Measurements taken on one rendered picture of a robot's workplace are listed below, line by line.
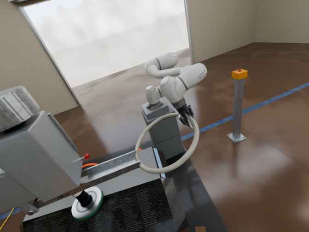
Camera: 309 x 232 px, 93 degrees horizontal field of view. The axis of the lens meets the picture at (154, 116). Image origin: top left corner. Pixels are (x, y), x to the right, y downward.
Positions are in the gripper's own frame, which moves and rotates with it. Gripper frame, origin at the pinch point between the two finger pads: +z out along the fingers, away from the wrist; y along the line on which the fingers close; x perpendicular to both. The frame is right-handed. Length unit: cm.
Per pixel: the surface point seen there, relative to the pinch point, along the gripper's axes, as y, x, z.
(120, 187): 68, -24, 5
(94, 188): 80, -35, -4
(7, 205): 101, -27, -46
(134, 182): 58, -19, 9
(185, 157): 27.3, 19.1, -10.0
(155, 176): 45.1, -9.8, 13.6
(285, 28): -627, -115, 258
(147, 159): 39.1, -27.1, 13.9
